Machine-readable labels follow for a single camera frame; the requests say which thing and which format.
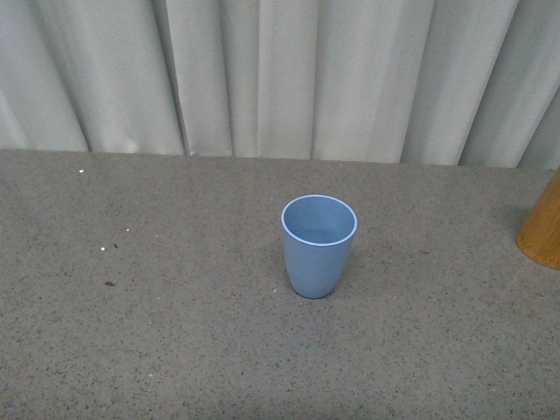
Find blue plastic cup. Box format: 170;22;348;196
281;194;358;299

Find bamboo chopstick holder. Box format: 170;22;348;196
515;169;559;270

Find white curtain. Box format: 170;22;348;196
1;1;559;169

